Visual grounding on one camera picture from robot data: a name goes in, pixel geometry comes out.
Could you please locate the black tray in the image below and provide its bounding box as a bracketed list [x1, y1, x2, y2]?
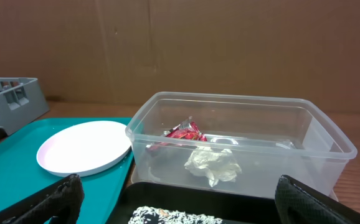
[107, 182, 281, 224]

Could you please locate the clear plastic bin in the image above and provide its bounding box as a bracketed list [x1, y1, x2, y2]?
[125, 92, 358, 198]

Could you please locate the red snack wrapper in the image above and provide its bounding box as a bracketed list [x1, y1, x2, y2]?
[145, 116, 207, 153]

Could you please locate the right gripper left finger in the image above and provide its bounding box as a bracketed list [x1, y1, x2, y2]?
[0, 174, 85, 224]

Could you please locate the grey dishwasher rack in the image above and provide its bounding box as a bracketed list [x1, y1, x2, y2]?
[0, 78, 49, 137]

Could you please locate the white tissue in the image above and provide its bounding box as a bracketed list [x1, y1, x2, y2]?
[184, 147, 242, 187]

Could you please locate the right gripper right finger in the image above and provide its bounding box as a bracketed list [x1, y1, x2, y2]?
[275, 175, 360, 224]

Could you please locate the white rice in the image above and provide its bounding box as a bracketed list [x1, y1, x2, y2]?
[128, 206, 224, 224]

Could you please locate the large white plate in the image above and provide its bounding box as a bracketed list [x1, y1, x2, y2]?
[36, 121, 131, 177]

